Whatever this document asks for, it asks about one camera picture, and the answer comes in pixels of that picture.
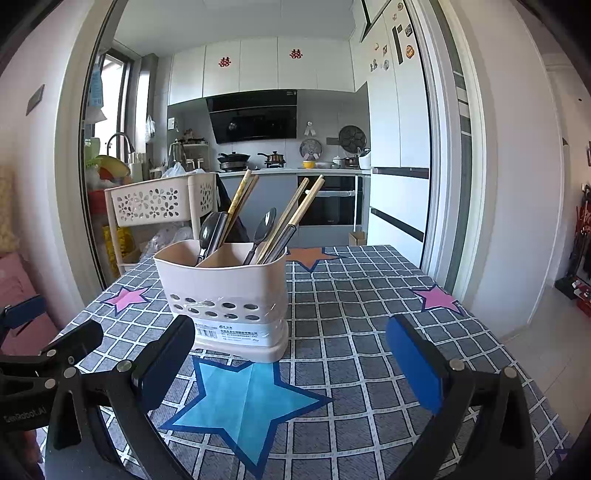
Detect yellow packets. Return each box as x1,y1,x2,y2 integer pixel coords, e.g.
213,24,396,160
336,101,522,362
102,226,122,278

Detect black range hood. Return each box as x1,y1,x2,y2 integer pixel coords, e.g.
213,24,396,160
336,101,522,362
206,90,298,145

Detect white upper kitchen cabinets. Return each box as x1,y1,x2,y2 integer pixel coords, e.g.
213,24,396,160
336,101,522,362
168,36,356,106

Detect black built-in oven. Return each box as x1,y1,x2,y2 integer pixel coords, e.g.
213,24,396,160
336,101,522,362
297,174,357,227

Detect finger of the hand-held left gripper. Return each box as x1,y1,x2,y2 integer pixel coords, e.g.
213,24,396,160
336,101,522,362
0,319,103,391
0,295,47,341

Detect grey checked star tablecloth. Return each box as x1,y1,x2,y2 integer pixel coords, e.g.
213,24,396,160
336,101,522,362
44,244,573,480

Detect kitchen faucet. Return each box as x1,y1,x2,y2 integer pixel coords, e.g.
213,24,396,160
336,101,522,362
106,133,136,160

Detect dark floor items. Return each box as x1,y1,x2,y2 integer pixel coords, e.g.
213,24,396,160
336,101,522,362
554,185,591,317

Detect white plastic utensil holder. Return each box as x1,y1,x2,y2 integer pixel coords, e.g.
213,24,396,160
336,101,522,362
153,240,289,364

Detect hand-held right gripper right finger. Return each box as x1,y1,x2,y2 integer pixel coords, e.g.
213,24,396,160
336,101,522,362
385,315,536,480

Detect white flower-cutout storage cart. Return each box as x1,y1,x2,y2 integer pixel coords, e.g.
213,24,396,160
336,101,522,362
104,173,218,276

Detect clear plastic bag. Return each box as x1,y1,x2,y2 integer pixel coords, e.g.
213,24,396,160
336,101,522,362
139,226,195,259

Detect white refrigerator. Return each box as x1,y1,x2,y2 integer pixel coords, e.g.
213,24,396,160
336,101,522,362
351,0,432,268

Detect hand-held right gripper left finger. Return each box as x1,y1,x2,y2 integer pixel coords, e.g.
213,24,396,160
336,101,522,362
46,315,197,480

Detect pink folding stool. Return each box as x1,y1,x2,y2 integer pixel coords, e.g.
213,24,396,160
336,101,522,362
0,251,58,356

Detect grey wall switch plate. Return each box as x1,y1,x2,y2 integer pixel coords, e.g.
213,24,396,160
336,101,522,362
25,84,45,116

